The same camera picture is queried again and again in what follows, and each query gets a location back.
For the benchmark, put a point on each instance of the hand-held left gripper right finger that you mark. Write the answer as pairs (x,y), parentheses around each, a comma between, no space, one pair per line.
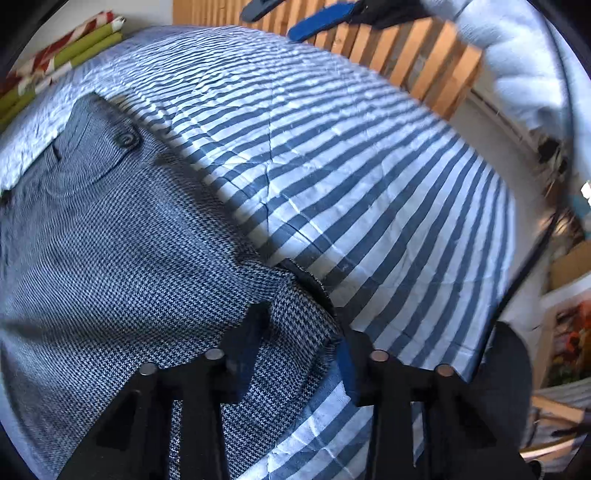
(347,369)

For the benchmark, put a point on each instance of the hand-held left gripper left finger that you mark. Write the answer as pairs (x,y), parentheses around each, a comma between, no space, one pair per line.
(244,350)

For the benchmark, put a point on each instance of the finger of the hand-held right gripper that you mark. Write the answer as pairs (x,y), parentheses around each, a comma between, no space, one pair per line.
(265,10)
(323,21)

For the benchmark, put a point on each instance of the grey houndstooth pants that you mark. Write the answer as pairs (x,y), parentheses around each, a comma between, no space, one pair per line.
(115,258)

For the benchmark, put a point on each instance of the blue white striped bedspread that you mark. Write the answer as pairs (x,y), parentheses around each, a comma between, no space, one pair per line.
(360,161)

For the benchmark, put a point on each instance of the dark cloth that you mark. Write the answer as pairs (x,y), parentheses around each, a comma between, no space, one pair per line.
(508,392)

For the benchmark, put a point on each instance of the red cream folded blanket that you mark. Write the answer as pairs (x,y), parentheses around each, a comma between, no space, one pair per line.
(60,48)

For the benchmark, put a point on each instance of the framed colourful picture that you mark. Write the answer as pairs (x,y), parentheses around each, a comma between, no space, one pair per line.
(570,332)

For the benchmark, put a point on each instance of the wooden slatted rail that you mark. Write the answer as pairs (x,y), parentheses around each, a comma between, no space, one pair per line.
(415,60)

